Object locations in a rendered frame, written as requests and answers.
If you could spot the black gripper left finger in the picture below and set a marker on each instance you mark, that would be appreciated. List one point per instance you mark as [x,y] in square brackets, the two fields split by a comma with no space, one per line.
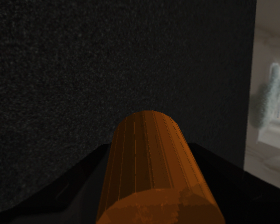
[73,198]

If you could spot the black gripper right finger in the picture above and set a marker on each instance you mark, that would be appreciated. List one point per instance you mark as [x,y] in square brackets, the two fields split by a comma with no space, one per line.
[241,197]

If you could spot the orange ribbed cylinder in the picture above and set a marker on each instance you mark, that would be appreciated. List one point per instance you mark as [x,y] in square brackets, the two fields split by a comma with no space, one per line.
[152,176]

